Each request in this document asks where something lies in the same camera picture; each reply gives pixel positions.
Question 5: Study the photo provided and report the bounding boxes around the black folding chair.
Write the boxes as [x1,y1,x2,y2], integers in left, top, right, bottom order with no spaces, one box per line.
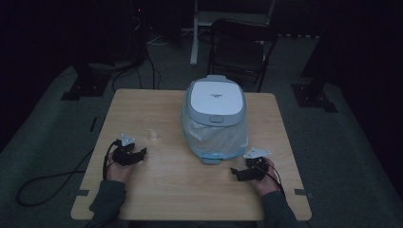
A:
[206,18,280,93]

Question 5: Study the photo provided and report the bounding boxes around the white lidded trash can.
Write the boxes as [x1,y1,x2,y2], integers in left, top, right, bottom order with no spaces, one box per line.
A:
[181,74,249,165]

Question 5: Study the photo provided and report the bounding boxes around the black stand base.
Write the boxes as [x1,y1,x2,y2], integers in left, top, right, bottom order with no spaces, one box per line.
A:
[290,29,338,114]
[61,62,112,102]

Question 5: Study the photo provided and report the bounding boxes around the clear plastic trash bag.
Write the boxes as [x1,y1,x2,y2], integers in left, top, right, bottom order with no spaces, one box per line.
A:
[181,105,249,161]

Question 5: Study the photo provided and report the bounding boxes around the clear plastic cup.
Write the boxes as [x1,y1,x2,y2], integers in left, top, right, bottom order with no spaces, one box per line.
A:
[141,115,160,143]

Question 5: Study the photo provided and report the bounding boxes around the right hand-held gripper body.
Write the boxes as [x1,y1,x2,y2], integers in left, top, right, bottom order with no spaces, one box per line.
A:
[242,146,272,181]

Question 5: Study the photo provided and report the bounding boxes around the black floor cables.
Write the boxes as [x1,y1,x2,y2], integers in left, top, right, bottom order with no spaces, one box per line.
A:
[111,18,162,93]

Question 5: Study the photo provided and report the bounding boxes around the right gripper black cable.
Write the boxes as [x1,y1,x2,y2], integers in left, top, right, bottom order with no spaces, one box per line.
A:
[258,158,285,195]

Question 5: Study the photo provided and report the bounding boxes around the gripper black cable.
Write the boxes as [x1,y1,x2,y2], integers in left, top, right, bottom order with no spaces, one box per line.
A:
[258,158,285,195]
[15,139,123,208]

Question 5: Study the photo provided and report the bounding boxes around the grey tape strip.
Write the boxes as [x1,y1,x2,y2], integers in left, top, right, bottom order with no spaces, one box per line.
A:
[67,188,90,198]
[294,188,314,199]

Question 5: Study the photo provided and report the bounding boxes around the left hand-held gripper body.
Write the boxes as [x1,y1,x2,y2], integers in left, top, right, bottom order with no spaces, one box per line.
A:
[111,133,138,166]

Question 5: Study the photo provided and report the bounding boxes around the white metal stand frame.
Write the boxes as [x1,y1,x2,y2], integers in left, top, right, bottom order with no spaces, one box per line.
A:
[189,0,278,67]

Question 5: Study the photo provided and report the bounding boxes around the person's left hand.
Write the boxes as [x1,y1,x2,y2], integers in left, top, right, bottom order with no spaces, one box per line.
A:
[106,154,138,183]

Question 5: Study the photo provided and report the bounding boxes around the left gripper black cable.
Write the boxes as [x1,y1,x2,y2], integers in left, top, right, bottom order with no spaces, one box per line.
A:
[15,139,123,208]

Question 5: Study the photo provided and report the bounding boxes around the person's right hand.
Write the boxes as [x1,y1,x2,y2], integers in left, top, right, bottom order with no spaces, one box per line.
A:
[252,157,282,198]

